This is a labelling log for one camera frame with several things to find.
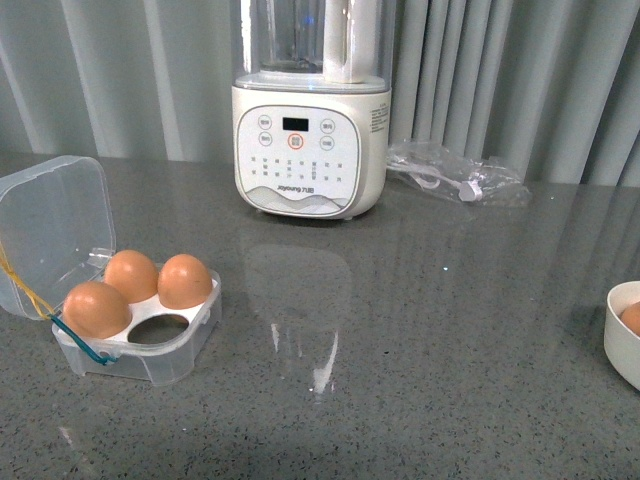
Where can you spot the brown egg back right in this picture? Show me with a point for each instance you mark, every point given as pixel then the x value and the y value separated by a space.
pixel 184 282

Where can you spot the brown egg back left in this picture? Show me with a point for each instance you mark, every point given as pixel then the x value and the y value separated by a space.
pixel 132 274

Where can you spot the brown egg front left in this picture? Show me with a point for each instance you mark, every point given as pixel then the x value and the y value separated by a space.
pixel 96 310

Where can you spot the clear plastic egg box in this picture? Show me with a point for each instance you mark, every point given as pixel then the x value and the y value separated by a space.
pixel 57 231

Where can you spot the brown egg in bowl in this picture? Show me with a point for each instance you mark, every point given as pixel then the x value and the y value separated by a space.
pixel 630 317

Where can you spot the clear plastic bag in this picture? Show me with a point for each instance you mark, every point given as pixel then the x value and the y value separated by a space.
pixel 434 170

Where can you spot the white Joyoung blender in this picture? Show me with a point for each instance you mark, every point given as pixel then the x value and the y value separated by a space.
pixel 311 103

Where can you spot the blue rubber band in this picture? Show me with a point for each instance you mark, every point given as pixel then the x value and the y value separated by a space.
pixel 92 354

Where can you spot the white bowl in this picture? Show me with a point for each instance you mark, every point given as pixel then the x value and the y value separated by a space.
pixel 621 344

